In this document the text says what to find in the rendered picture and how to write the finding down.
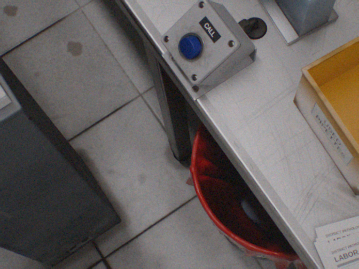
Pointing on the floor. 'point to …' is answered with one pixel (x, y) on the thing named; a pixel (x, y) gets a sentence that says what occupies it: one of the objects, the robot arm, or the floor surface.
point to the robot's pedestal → (44, 184)
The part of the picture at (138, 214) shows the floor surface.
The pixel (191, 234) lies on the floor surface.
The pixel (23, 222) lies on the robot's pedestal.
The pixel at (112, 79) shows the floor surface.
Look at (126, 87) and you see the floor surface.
